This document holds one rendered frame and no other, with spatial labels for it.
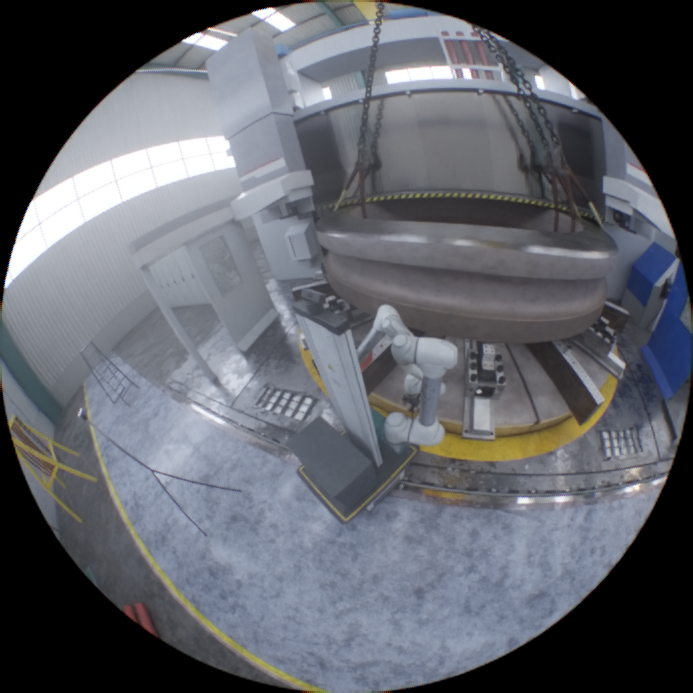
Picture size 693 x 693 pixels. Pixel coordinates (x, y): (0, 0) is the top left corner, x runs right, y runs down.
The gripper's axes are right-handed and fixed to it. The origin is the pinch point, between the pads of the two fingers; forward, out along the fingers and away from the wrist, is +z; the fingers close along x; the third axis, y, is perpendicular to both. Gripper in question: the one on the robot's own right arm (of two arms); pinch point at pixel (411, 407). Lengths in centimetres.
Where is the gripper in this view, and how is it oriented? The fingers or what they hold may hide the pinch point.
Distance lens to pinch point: 188.0
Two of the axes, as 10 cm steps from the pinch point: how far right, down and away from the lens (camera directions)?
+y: -7.2, 5.5, -4.1
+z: 2.1, 7.5, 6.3
